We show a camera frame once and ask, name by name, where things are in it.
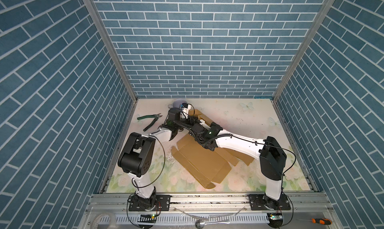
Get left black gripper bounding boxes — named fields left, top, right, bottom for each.
left=174, top=116, right=200, bottom=130

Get brown cardboard box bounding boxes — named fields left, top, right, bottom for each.
left=170, top=109, right=255, bottom=190

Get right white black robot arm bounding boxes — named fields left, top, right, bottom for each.
left=186, top=123, right=287, bottom=201

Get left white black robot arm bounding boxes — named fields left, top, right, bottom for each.
left=118, top=106, right=190, bottom=200

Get lavender ceramic cup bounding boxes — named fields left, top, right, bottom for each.
left=172, top=99, right=187, bottom=109

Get metal spoon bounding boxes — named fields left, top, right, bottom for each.
left=195, top=219, right=231, bottom=229

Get clear tape roll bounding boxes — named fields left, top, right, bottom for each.
left=90, top=212, right=118, bottom=229

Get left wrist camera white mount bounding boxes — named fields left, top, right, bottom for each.
left=180, top=102, right=191, bottom=115

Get green handled pliers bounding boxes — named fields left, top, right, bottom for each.
left=137, top=113, right=163, bottom=132

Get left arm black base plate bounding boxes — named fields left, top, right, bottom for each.
left=128, top=195, right=171, bottom=212

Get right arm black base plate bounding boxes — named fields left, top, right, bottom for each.
left=248, top=194, right=291, bottom=211

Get aluminium front rail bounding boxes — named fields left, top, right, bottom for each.
left=86, top=191, right=333, bottom=214

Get orange handled screwdriver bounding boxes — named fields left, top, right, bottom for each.
left=298, top=218, right=333, bottom=226

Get aluminium corner post left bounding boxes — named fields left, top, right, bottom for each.
left=82, top=0, right=138, bottom=103

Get aluminium corner post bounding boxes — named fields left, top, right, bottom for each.
left=272, top=0, right=335, bottom=104
left=82, top=0, right=138, bottom=103

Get aluminium corner post right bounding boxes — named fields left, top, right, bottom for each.
left=272, top=0, right=335, bottom=104

